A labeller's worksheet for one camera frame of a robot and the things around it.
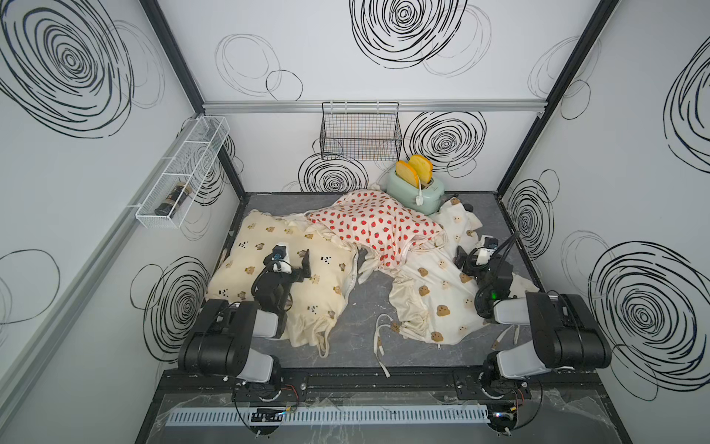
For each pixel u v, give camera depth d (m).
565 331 0.46
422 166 1.00
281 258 0.73
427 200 1.00
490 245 0.77
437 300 0.83
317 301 0.81
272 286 0.67
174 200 0.67
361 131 1.24
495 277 0.69
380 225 0.89
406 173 1.00
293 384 0.74
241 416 0.69
